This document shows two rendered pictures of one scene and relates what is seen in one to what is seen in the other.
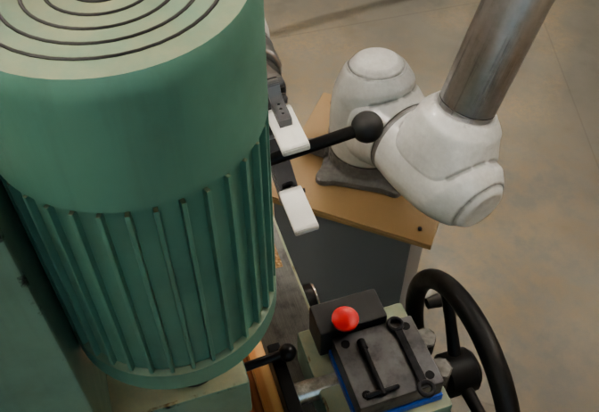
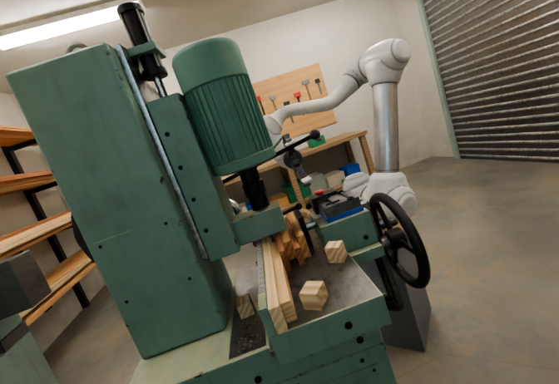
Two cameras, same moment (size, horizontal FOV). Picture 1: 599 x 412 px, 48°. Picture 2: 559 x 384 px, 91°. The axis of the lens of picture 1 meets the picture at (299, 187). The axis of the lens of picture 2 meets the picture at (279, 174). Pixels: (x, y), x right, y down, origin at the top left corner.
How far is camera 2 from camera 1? 60 cm
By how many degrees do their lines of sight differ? 41
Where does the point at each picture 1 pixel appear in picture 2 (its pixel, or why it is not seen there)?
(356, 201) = not seen: hidden behind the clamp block
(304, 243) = not seen: hidden behind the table
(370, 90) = (353, 182)
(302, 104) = not seen: hidden behind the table
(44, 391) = (198, 172)
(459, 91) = (378, 162)
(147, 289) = (217, 114)
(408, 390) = (343, 201)
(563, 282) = (520, 293)
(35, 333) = (192, 141)
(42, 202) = (190, 94)
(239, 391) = (277, 211)
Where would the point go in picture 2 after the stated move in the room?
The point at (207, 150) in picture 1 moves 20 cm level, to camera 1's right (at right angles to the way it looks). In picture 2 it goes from (222, 63) to (304, 27)
